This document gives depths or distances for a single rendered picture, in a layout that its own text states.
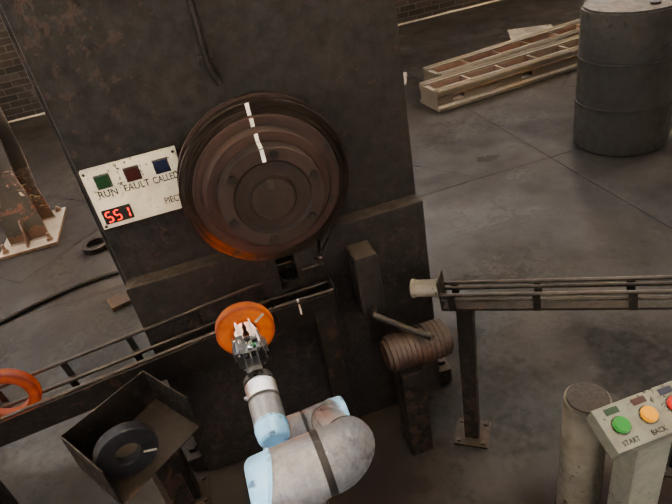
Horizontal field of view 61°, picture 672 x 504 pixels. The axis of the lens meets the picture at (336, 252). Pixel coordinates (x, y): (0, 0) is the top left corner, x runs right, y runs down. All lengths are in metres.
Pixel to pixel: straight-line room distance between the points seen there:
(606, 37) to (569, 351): 2.01
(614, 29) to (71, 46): 3.02
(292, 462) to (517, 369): 1.61
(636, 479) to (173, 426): 1.21
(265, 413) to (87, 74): 0.94
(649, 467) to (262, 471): 1.02
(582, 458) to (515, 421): 0.55
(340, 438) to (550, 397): 1.48
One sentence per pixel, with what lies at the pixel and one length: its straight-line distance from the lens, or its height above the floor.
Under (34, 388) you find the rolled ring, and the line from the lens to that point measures 1.96.
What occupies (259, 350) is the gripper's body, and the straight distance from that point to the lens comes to 1.43.
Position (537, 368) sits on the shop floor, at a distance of 2.51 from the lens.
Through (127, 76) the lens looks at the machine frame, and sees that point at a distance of 1.63.
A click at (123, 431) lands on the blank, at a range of 1.56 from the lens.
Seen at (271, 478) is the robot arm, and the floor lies 0.98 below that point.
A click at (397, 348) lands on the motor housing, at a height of 0.52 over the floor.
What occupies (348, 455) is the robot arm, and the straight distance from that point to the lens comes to 1.03.
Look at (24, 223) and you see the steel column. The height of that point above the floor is 0.16.
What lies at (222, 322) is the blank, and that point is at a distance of 1.53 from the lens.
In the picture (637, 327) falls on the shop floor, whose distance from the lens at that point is 2.75.
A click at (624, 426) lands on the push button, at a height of 0.61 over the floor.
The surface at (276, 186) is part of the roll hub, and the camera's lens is 1.49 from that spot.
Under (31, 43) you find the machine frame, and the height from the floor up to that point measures 1.57.
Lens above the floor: 1.78
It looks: 33 degrees down
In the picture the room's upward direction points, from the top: 11 degrees counter-clockwise
